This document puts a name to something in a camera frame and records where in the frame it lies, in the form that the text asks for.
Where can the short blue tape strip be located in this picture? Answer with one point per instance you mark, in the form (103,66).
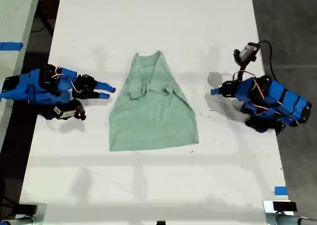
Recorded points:
(280,190)

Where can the long blue tape strip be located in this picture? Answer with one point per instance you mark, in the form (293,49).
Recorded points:
(11,46)

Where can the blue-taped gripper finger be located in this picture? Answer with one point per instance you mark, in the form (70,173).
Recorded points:
(216,92)
(102,95)
(106,86)

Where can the small black box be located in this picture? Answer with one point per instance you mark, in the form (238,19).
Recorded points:
(27,208)
(284,206)

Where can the black camera stalk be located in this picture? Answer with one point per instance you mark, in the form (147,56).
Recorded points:
(243,71)

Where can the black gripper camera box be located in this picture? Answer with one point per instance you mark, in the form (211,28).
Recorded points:
(65,112)
(247,52)

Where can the metal table clamp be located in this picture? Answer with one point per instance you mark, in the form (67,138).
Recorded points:
(268,212)
(40,213)

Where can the small black clip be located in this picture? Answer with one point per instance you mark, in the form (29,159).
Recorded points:
(161,222)

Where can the pale green T-shirt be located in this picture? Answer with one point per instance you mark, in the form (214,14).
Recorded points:
(153,116)

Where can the white side table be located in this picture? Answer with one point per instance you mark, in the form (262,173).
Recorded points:
(15,16)

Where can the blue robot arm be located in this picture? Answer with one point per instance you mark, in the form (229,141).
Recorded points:
(37,86)
(280,98)

